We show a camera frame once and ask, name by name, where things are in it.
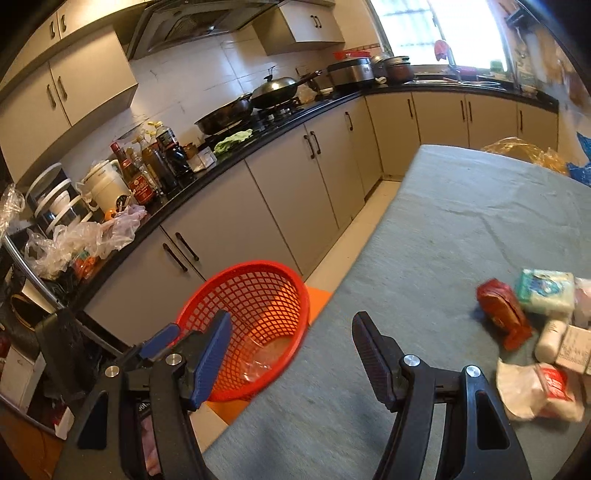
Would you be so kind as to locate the clear plastic bags on counter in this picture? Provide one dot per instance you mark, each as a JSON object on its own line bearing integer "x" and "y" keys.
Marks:
{"x": 50, "y": 257}

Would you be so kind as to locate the pink plastic bag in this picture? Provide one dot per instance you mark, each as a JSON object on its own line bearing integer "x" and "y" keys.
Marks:
{"x": 582, "y": 311}

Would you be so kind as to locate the red label sauce bottle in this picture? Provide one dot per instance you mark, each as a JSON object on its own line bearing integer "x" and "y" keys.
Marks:
{"x": 134, "y": 178}

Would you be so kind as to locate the grey blue tablecloth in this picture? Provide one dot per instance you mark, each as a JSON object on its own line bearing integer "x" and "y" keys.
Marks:
{"x": 460, "y": 218}

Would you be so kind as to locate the yellow plastic bag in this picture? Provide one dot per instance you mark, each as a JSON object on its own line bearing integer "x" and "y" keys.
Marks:
{"x": 520, "y": 149}

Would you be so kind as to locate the blue plastic bag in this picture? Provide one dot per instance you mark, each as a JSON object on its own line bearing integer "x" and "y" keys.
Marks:
{"x": 582, "y": 174}

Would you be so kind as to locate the silver rice cooker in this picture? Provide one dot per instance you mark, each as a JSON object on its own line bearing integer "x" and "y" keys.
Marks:
{"x": 351, "y": 74}

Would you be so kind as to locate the green cloth on counter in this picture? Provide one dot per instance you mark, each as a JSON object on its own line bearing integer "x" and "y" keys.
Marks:
{"x": 229, "y": 142}

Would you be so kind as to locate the red plastic mesh basket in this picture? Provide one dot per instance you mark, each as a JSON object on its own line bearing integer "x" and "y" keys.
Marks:
{"x": 267, "y": 301}

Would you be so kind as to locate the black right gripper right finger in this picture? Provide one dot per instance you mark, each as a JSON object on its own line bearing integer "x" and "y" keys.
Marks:
{"x": 478, "y": 440}

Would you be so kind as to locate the clear plastic bowl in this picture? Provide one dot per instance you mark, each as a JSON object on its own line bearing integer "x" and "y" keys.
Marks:
{"x": 257, "y": 358}

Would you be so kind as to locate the dark cooking pot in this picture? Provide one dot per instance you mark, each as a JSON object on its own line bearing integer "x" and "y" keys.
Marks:
{"x": 396, "y": 70}

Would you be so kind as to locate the black lidded wok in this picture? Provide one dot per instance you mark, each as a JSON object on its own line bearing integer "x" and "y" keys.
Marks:
{"x": 276, "y": 91}

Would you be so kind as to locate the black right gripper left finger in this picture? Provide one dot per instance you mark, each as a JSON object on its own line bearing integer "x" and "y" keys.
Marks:
{"x": 105, "y": 441}

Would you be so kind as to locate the dark soy sauce bottle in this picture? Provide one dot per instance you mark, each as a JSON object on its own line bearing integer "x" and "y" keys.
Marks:
{"x": 174, "y": 154}

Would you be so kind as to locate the black frying pan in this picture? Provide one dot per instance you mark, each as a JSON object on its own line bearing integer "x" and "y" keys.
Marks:
{"x": 225, "y": 116}

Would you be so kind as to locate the red white wet wipe pack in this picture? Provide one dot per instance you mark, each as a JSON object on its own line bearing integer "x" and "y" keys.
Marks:
{"x": 540, "y": 391}

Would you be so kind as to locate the white plastic bottle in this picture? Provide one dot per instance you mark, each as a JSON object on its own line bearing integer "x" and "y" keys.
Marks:
{"x": 550, "y": 340}

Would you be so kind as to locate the white barcode medicine box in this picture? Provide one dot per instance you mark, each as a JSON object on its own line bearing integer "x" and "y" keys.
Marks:
{"x": 574, "y": 352}

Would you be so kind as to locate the green cartoon tissue pack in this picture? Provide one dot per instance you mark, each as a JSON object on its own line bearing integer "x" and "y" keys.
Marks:
{"x": 546, "y": 292}

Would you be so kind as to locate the brown red snack wrapper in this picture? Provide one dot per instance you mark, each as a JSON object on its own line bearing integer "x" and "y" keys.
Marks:
{"x": 500, "y": 304}

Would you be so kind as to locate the range hood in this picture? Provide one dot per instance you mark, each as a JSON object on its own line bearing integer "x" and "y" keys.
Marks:
{"x": 165, "y": 24}

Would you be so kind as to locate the white electric kettle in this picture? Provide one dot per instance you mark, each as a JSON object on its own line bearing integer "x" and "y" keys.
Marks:
{"x": 103, "y": 185}

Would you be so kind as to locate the sink faucet with pink cloth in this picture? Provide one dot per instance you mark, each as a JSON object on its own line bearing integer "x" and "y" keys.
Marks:
{"x": 443, "y": 52}

